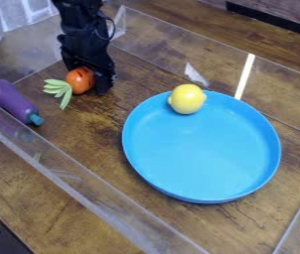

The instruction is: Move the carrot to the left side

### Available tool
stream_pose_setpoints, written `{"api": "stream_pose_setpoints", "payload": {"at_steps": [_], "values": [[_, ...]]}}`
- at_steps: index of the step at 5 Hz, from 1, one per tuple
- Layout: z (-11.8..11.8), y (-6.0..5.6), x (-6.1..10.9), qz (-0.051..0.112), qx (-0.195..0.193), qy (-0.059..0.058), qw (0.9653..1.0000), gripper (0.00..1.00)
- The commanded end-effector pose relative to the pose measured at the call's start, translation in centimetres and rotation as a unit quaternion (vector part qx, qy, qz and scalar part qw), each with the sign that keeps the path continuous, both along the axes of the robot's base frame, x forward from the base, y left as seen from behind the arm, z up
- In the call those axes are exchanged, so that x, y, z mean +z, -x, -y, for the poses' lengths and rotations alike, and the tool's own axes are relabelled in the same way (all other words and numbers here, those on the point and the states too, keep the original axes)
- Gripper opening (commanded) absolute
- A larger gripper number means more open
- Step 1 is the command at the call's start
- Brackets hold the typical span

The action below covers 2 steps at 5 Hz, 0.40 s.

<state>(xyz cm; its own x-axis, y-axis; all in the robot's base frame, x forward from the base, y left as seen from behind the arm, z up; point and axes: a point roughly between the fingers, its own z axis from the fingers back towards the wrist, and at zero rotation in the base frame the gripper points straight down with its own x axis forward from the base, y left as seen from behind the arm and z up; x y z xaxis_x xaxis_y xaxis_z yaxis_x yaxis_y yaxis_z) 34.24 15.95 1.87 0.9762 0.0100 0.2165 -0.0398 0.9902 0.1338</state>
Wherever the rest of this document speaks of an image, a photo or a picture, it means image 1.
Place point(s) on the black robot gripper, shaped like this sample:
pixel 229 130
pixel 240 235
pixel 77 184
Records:
pixel 85 40

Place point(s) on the orange toy carrot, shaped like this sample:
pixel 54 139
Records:
pixel 79 82

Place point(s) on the purple toy eggplant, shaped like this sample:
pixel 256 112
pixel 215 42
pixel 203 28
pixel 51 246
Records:
pixel 18 105

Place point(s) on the yellow toy lemon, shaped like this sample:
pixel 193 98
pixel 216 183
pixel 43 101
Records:
pixel 187 99

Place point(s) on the white patterned curtain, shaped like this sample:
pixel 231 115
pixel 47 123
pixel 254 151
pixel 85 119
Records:
pixel 19 13

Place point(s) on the blue plastic plate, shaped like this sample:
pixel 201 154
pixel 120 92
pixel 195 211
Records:
pixel 209 157

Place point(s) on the black bar on table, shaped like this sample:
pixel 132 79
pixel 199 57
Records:
pixel 263 17

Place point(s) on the clear acrylic enclosure wall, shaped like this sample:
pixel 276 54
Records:
pixel 73 199

